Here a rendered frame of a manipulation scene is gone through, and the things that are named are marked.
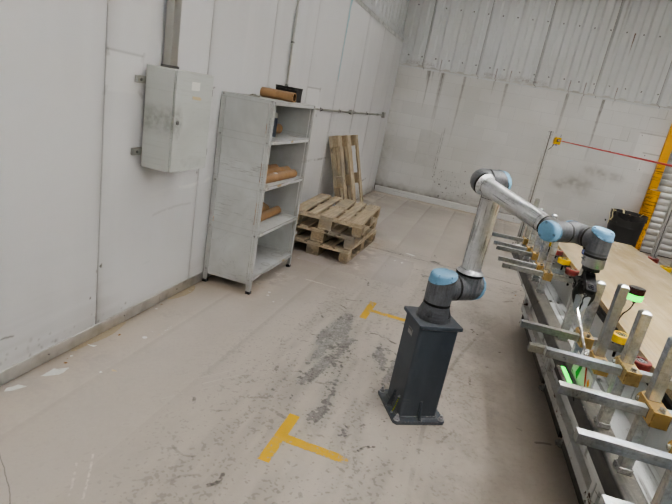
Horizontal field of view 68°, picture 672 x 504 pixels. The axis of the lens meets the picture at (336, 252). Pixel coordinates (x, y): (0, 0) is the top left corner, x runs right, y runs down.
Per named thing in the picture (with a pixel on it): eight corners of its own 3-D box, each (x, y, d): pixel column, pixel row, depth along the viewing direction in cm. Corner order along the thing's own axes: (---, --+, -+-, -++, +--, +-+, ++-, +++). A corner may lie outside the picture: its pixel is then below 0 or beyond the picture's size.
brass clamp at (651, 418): (646, 426, 146) (652, 411, 145) (631, 401, 159) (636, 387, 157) (668, 432, 145) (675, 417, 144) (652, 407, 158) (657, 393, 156)
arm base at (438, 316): (423, 323, 269) (428, 306, 266) (411, 308, 286) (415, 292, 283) (455, 325, 274) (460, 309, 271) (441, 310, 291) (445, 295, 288)
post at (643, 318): (596, 429, 183) (642, 311, 169) (593, 424, 186) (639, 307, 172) (606, 432, 183) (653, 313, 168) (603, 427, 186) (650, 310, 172)
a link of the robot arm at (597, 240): (601, 225, 214) (622, 232, 206) (591, 253, 218) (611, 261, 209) (586, 224, 210) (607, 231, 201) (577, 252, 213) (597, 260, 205)
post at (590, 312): (564, 376, 232) (598, 281, 218) (562, 373, 235) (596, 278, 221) (572, 378, 231) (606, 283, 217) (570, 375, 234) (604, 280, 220)
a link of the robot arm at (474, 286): (442, 293, 288) (477, 165, 265) (466, 293, 295) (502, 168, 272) (459, 305, 275) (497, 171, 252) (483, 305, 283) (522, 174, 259)
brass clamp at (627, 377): (620, 383, 170) (625, 370, 168) (609, 365, 182) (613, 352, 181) (639, 388, 169) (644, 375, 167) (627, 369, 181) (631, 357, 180)
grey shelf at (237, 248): (201, 280, 423) (221, 90, 377) (250, 255, 506) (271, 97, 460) (248, 294, 412) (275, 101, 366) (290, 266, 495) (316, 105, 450)
